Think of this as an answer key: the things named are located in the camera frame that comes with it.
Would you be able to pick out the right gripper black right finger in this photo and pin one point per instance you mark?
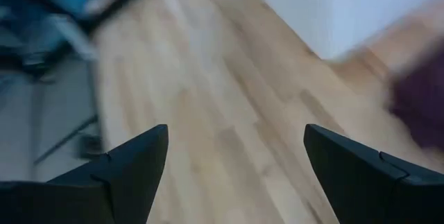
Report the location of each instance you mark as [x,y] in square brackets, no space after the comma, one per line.
[364,189]

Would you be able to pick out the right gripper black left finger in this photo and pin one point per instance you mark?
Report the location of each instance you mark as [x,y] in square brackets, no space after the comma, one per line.
[121,182]

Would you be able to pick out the purple cloth bag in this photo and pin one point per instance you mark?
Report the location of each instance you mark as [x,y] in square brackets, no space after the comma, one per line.
[419,106]

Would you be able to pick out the black aluminium table frame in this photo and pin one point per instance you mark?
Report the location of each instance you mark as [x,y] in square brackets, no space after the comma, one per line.
[118,3]

